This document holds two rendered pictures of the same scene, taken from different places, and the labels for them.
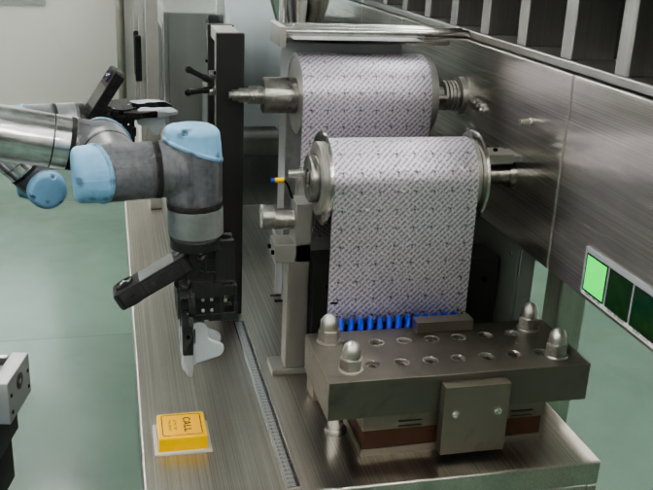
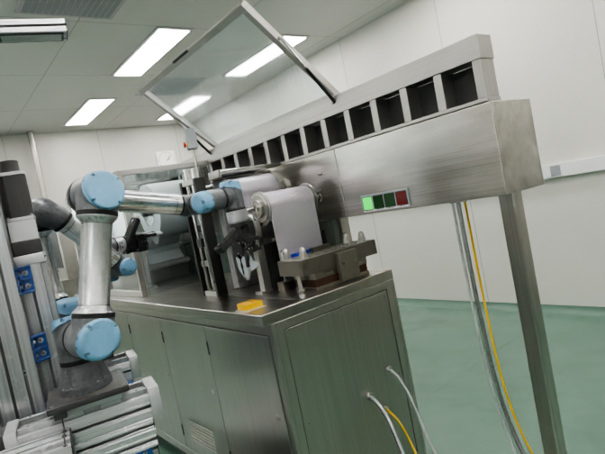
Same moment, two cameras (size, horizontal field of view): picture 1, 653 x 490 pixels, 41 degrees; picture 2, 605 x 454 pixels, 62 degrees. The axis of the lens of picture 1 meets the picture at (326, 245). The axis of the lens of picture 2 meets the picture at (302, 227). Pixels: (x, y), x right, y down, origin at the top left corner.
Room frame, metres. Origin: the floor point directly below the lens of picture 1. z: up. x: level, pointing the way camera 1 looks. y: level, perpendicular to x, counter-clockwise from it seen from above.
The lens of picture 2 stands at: (-0.64, 0.70, 1.25)
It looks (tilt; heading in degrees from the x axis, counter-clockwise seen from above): 3 degrees down; 337
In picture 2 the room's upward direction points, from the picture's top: 11 degrees counter-clockwise
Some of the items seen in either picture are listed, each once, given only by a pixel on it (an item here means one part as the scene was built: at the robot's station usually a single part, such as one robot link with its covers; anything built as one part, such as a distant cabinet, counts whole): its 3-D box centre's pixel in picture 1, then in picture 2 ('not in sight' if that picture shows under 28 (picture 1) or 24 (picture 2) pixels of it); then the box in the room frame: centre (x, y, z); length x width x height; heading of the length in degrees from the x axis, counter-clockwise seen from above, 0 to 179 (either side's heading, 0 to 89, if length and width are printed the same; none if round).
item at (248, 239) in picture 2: (202, 276); (243, 238); (1.13, 0.17, 1.16); 0.09 x 0.08 x 0.12; 104
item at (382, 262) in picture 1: (400, 264); (298, 232); (1.30, -0.12, 1.12); 0.23 x 0.01 x 0.18; 104
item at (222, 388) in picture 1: (251, 216); (189, 288); (2.25, 0.21, 0.88); 2.52 x 0.66 x 0.04; 14
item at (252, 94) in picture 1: (245, 94); not in sight; (1.56, 0.16, 1.33); 0.06 x 0.03 x 0.03; 104
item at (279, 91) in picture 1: (279, 94); not in sight; (1.57, 0.10, 1.33); 0.06 x 0.06 x 0.06; 14
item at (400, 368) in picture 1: (443, 366); (329, 257); (1.20, -0.19, 1.00); 0.40 x 0.16 x 0.06; 104
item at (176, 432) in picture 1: (181, 431); (249, 304); (1.12, 0.20, 0.91); 0.07 x 0.07 x 0.02; 14
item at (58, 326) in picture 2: not in sight; (76, 334); (1.04, 0.78, 0.98); 0.13 x 0.12 x 0.14; 21
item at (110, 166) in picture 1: (115, 168); (206, 201); (1.11, 0.28, 1.31); 0.11 x 0.11 x 0.08; 21
